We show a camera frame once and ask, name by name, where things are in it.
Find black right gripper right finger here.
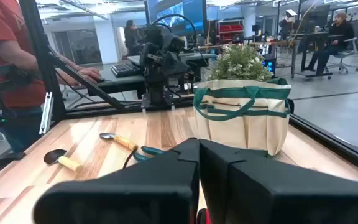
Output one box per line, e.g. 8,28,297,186
199,139,358,224

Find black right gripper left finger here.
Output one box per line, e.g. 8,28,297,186
32,138,200,224

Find wooden-handled trowel with black strap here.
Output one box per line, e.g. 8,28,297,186
99,132,139,170

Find green-handled pruning shears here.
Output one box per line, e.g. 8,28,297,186
132,145,167,163

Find cream green canvas gardening bag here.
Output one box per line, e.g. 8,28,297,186
193,77,292,157

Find black keyboard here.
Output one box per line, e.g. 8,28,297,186
110,62,142,78

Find grey office desk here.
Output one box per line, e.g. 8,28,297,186
87,52,219,94

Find red storage shelf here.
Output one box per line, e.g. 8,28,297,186
216,19,245,44

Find green potted plant black pot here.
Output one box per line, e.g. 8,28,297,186
209,43,273,82

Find black computer tower blue lights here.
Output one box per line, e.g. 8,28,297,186
262,54,276,77

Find black standing desk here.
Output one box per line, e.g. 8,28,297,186
292,30,344,80

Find grey office chair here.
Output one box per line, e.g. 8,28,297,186
325,20,358,75

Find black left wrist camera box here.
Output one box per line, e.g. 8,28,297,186
162,33,186,54

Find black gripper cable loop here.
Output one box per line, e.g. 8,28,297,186
150,13,198,51

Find garden tool pale wooden handle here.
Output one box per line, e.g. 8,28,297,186
43,148,84,172

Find large wall display screen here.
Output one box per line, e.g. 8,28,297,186
144,0,208,35

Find black table end rail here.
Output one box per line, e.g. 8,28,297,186
63,99,198,121

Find black diagonal frame strut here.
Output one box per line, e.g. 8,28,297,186
47,46,124,110

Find black table side rail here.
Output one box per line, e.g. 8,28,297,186
287,113,358,180

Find silver aluminium bracket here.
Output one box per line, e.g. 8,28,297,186
39,91,55,135

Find black frame post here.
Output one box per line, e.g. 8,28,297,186
19,0,67,122

